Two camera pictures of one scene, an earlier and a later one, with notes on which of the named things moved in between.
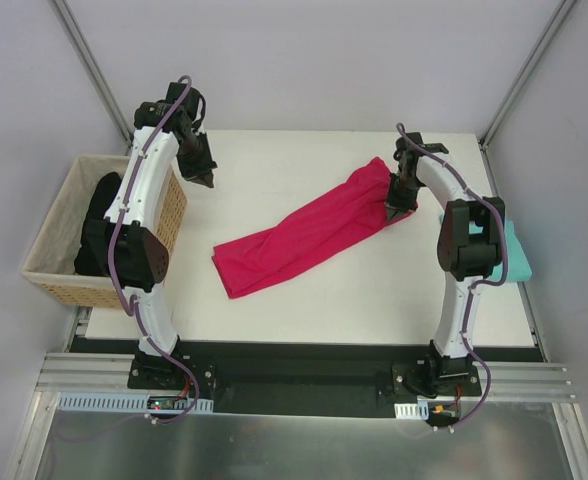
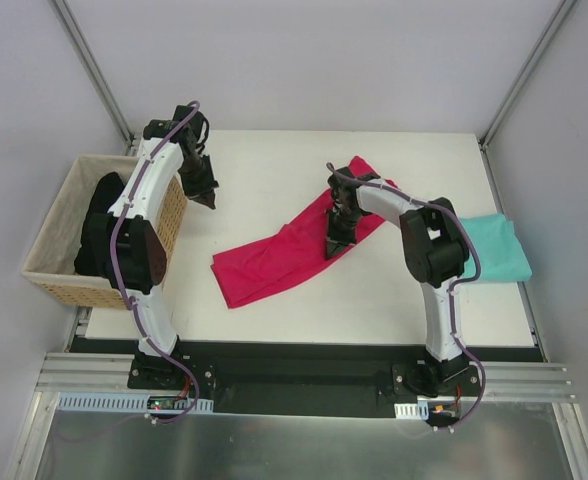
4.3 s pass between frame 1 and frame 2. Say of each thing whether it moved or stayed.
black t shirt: stayed
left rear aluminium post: stayed
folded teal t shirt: stayed
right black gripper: moved
